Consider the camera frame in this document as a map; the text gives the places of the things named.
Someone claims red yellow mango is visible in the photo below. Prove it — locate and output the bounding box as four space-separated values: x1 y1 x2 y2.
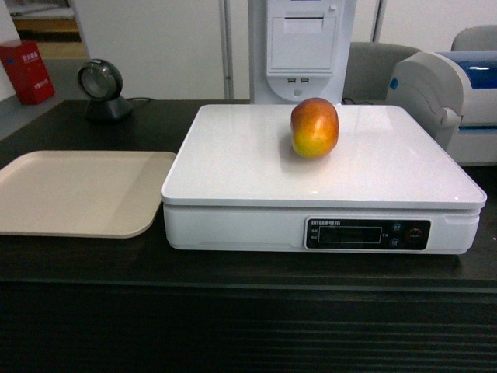
290 98 339 159

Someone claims white checkout scale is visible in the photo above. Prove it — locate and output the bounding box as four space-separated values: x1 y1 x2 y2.
162 104 487 254

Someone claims black slatted checkout counter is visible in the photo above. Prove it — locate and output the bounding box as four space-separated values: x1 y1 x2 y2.
0 99 497 373

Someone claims beige plastic tray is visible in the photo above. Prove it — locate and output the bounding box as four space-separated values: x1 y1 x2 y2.
1 151 176 239

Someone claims grey chair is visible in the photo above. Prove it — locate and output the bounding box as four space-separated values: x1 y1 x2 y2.
342 42 420 104
450 25 497 51

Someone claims black barcode scanner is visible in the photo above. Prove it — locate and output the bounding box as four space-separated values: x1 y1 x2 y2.
77 59 133 123

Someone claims white blue label printer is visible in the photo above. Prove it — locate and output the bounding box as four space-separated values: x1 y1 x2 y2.
386 51 496 166

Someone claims red fire extinguisher box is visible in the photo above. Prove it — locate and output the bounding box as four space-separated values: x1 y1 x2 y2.
1 40 55 105

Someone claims grey chair far right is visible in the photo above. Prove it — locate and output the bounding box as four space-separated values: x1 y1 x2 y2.
450 25 497 51

